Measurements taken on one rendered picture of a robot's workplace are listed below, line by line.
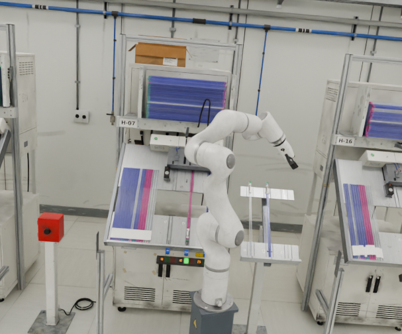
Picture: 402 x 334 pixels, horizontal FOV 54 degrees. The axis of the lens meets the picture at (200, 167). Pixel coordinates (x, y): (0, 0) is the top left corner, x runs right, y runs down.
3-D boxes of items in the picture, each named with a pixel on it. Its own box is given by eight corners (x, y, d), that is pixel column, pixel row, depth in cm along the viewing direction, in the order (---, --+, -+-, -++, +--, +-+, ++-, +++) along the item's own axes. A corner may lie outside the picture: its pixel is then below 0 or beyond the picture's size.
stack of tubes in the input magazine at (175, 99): (223, 124, 260) (227, 83, 253) (145, 118, 259) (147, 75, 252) (222, 121, 272) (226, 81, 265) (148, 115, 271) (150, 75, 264)
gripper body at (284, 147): (285, 140, 190) (297, 156, 195) (282, 130, 198) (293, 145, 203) (271, 148, 192) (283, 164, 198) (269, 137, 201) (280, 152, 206)
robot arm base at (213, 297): (240, 309, 185) (244, 274, 180) (201, 315, 178) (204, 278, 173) (224, 286, 202) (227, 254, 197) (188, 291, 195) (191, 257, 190)
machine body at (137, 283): (210, 321, 284) (218, 242, 267) (112, 313, 283) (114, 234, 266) (208, 272, 347) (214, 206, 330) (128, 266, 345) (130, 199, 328)
